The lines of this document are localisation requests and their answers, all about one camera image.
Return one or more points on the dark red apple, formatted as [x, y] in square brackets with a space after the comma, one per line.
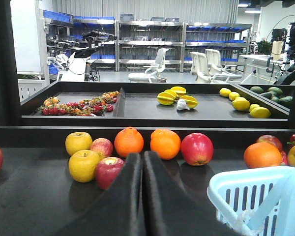
[107, 170]
[271, 140]

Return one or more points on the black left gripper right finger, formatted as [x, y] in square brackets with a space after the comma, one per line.
[169, 210]

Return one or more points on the orange left front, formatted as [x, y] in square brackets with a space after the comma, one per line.
[259, 155]

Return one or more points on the yellow apple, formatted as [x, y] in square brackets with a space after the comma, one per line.
[77, 141]
[82, 165]

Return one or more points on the red apple far left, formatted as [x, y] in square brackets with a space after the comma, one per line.
[197, 149]

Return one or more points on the orange far left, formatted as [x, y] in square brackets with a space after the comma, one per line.
[166, 143]

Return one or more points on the small red apple rear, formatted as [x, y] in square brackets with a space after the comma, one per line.
[103, 146]

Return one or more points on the light blue plastic basket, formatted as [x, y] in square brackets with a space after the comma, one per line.
[255, 202]

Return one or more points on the dark red apple rear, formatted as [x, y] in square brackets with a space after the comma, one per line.
[271, 140]

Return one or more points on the orange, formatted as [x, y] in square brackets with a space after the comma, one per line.
[259, 155]
[128, 140]
[166, 143]

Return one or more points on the dark red apple front left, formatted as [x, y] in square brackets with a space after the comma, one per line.
[107, 170]

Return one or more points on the red chili pepper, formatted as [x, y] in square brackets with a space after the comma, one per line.
[284, 158]

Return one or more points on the white garlic bulb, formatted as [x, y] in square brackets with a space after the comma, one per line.
[182, 105]

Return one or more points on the yellow starfruit rear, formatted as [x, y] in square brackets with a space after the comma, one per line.
[180, 91]

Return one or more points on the yellow apple front left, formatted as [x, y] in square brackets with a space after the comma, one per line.
[82, 165]

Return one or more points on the yellow apple rear left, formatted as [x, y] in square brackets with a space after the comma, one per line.
[77, 141]

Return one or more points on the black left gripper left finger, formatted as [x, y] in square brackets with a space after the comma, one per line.
[118, 211]

